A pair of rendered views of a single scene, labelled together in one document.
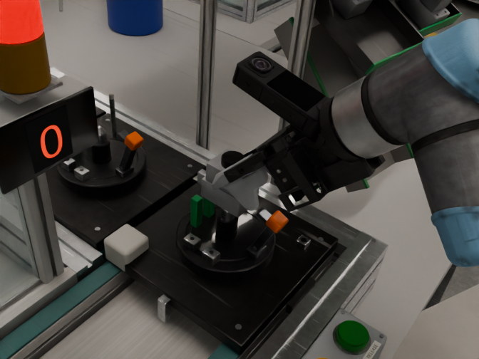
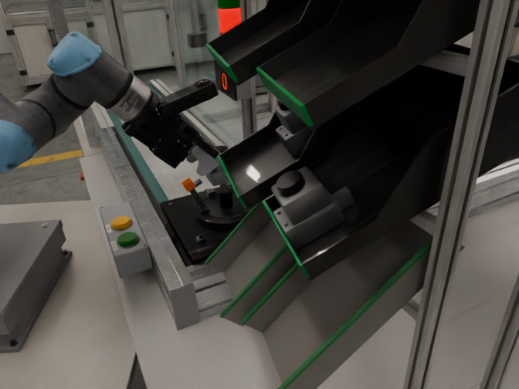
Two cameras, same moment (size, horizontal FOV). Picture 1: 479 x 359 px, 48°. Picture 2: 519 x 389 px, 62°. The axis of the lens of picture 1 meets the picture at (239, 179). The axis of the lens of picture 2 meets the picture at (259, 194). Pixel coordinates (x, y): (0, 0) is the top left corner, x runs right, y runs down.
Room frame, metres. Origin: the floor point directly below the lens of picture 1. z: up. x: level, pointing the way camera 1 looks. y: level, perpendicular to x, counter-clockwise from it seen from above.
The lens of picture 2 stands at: (1.02, -0.63, 1.48)
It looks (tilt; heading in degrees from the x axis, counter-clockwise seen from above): 30 degrees down; 122
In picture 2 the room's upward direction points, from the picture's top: 3 degrees counter-clockwise
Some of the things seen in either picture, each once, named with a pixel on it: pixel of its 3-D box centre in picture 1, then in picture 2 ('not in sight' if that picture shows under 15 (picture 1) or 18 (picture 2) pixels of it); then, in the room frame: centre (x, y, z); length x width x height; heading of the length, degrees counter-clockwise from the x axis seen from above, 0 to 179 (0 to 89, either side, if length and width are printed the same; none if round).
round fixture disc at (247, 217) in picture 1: (225, 238); (226, 208); (0.54, 0.01, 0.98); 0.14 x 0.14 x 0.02
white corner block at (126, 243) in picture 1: (126, 247); not in sight; (0.52, 0.15, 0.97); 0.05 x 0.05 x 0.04; 56
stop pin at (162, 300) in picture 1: (164, 308); not in sight; (0.44, 0.08, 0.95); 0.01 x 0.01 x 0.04; 56
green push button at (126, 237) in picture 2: (351, 337); (127, 241); (0.41, -0.16, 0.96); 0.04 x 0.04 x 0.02
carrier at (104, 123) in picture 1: (100, 147); not in sight; (0.68, 0.22, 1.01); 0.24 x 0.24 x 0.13; 56
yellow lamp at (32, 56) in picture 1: (19, 58); not in sight; (0.45, 0.21, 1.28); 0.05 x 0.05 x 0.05
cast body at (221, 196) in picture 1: (224, 175); (226, 162); (0.55, 0.02, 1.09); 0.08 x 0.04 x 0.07; 56
